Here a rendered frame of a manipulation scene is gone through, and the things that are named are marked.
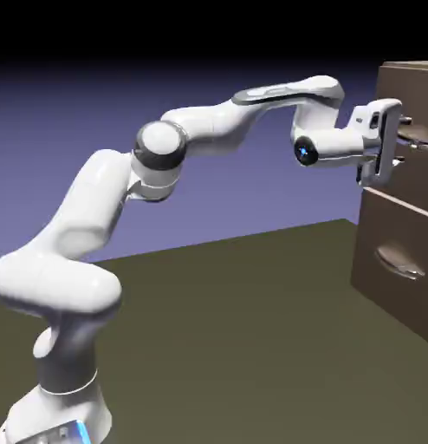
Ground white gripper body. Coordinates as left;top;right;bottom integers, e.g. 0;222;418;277
360;98;404;187

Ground brown drawer front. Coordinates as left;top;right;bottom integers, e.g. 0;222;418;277
375;64;428;215
350;186;428;352

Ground brown wooden cabinet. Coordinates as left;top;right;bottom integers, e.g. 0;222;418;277
350;60;428;352

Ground curved metal drawer handle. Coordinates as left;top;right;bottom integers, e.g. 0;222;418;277
395;125;428;151
373;241;426;281

